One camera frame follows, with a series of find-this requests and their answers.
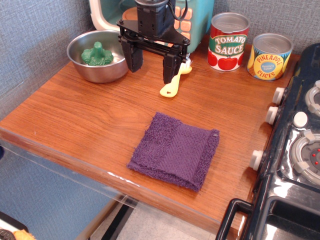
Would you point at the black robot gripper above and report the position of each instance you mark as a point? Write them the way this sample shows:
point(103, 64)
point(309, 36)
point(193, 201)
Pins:
point(154, 24)

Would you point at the yellow toy dish brush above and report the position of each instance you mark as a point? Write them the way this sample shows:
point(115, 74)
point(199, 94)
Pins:
point(171, 89)

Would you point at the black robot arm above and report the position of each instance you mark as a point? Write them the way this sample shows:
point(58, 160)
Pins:
point(154, 31)

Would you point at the silver metal bowl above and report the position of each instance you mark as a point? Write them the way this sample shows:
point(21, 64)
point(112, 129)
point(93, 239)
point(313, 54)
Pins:
point(98, 74)

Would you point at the orange microwave turntable plate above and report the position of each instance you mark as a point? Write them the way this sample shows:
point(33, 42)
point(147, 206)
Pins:
point(130, 14)

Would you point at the green toy broccoli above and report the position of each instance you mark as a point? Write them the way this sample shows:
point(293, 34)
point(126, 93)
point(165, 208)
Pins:
point(97, 56)

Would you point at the teal toy microwave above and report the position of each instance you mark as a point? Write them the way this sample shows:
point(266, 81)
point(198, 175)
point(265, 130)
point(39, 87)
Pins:
point(196, 23)

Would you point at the tomato sauce can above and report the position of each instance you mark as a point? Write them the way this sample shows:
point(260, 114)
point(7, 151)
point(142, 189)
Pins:
point(227, 41)

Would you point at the purple folded cloth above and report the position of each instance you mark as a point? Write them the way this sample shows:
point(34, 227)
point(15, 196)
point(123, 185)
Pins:
point(174, 152)

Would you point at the pineapple slices can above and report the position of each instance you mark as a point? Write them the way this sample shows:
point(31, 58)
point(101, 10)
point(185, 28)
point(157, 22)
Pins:
point(269, 56)

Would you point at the black toy stove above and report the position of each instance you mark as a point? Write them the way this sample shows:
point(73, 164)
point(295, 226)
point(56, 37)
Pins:
point(286, 194)

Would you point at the orange furry object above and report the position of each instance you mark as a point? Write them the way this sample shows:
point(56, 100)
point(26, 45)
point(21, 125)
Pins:
point(16, 235)

